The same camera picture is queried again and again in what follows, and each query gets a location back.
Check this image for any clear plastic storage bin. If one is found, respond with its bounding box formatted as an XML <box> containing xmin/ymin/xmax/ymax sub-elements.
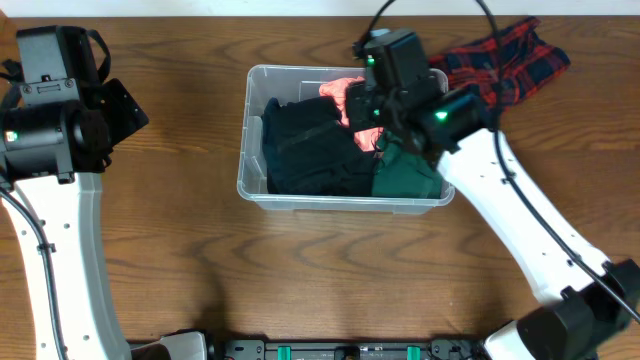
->
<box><xmin>237</xmin><ymin>64</ymin><xmax>455</xmax><ymax>215</ymax></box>

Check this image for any black garment with strap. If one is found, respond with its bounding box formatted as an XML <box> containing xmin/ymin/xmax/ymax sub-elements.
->
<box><xmin>261</xmin><ymin>97</ymin><xmax>377</xmax><ymax>197</ymax></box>

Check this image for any black mounting rail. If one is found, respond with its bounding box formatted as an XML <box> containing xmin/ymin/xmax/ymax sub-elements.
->
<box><xmin>127</xmin><ymin>339</ymin><xmax>486</xmax><ymax>360</ymax></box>

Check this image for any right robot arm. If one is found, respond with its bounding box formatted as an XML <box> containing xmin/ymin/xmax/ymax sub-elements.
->
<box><xmin>346</xmin><ymin>29</ymin><xmax>639</xmax><ymax>359</ymax></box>

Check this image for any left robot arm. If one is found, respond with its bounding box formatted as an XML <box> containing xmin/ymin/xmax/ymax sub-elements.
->
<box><xmin>1</xmin><ymin>26</ymin><xmax>208</xmax><ymax>360</ymax></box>

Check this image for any red plaid flannel garment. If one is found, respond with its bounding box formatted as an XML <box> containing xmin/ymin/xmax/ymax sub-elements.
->
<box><xmin>429</xmin><ymin>16</ymin><xmax>571</xmax><ymax>110</ymax></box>

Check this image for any green garment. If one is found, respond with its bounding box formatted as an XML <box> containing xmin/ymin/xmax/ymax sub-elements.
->
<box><xmin>371</xmin><ymin>130</ymin><xmax>442</xmax><ymax>199</ymax></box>

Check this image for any pink garment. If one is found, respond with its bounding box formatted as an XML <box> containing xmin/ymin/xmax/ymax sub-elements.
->
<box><xmin>319</xmin><ymin>76</ymin><xmax>384</xmax><ymax>152</ymax></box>

